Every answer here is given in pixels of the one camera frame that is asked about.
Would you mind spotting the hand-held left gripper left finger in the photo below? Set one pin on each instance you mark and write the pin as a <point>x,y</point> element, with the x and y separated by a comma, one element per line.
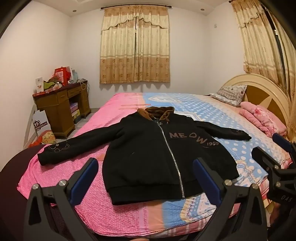
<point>84,180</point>

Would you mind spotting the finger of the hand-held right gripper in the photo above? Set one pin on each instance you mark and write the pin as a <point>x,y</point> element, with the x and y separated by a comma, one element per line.
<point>281,141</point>
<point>263,157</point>

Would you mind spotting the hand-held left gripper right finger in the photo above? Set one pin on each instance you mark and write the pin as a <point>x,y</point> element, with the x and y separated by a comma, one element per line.
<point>207,183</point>

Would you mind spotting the black hooded zip jacket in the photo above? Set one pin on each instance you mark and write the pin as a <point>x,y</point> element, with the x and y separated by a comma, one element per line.
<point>143,157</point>

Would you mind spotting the folded pink quilt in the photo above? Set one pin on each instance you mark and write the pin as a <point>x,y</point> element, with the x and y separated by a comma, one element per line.
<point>261,115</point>

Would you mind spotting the cream wooden bed headboard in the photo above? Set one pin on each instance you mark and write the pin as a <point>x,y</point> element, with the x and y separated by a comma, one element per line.
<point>261,92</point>

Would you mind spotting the floral cushion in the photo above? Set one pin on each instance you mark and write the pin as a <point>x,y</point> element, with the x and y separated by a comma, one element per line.
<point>47,139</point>

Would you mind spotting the pink and blue bed sheet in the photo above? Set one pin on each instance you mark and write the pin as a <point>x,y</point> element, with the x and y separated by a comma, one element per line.
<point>208,115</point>

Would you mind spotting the stack of boxes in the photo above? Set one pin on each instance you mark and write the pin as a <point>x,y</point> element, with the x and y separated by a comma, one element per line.
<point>75,111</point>

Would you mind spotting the dark wooden bed footboard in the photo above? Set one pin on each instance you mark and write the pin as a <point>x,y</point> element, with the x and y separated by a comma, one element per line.
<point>13,176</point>

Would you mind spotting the patterned grey pillow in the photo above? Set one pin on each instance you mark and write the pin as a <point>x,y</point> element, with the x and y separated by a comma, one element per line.
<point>227,93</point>

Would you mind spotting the white printed paper bag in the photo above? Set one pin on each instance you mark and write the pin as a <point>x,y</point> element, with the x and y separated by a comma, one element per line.
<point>40,122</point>

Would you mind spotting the brown wooden desk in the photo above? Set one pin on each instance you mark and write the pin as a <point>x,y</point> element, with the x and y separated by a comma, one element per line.
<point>55,109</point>

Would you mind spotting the long beige patterned curtain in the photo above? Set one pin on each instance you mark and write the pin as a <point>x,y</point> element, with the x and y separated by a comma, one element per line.
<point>256,46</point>

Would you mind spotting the green cloth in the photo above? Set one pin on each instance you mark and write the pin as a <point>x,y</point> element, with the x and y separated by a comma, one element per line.
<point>49,85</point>

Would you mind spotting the white card box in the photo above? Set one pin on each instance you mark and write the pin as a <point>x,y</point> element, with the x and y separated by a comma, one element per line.
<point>39,84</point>

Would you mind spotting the pale green gift bag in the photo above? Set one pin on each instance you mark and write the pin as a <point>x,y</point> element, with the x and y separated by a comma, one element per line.
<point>74,74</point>

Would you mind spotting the red gift boxes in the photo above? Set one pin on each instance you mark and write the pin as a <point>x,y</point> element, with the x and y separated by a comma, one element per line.
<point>61,74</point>

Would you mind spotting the beige patterned window curtain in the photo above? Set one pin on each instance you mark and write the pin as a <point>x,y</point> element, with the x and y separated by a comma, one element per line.
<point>134,51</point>

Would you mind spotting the dark curtain rod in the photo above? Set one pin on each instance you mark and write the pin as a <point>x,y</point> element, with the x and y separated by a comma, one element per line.
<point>136,5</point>

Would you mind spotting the white metal frame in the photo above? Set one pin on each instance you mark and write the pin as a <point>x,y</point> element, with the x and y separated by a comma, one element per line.
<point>29,125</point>

